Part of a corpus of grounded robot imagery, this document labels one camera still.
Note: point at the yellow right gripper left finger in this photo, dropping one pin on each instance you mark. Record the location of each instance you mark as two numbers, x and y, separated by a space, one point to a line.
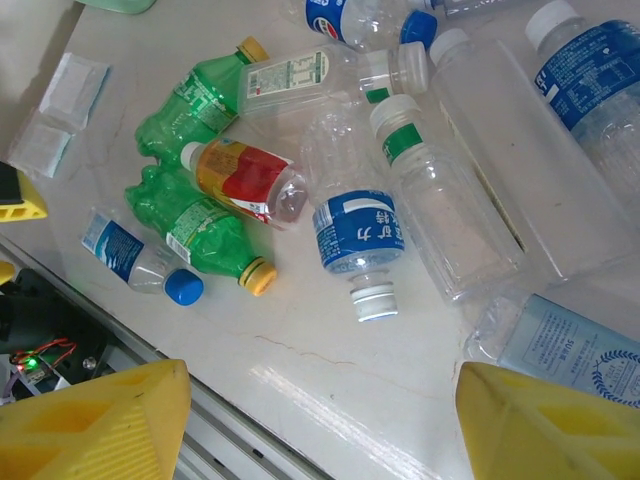
90 435

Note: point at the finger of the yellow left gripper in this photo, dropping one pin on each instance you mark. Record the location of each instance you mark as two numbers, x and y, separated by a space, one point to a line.
5 272
20 205

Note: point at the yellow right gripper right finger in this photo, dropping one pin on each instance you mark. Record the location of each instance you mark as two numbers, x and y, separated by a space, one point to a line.
550 440

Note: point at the pale blue label bottle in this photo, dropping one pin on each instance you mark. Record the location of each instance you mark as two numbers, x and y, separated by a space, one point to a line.
560 340

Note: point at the small blue label bottle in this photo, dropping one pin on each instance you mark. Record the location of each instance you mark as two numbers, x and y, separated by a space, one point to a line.
115 245

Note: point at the green Sprite plastic bottle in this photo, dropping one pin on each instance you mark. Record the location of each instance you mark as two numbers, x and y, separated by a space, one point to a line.
195 105
200 230

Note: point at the red orange label bottle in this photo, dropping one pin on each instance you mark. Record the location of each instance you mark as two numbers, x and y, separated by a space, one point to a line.
240 180

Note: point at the clear bottle green band label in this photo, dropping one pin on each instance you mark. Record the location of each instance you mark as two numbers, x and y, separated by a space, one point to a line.
450 210

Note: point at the blue white label clear bottle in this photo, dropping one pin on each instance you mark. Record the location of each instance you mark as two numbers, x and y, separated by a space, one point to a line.
357 230

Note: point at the clear bottle white ingredient label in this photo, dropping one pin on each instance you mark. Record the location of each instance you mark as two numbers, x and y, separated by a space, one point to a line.
285 75

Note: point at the large blue label bottle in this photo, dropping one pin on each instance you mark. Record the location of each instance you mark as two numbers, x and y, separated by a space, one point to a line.
585 75

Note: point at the clear twin sachet packet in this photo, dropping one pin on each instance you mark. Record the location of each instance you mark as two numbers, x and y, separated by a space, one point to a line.
65 100

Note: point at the green lunch box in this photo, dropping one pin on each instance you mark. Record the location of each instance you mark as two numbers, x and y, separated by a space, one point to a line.
120 5

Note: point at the tall clear square bottle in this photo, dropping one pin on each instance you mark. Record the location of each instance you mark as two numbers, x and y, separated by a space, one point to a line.
525 150

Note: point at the Pepsi blue label bottle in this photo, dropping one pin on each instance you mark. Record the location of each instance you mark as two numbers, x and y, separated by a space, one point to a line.
325 15

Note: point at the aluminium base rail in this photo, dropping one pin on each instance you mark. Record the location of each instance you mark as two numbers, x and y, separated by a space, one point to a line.
215 430

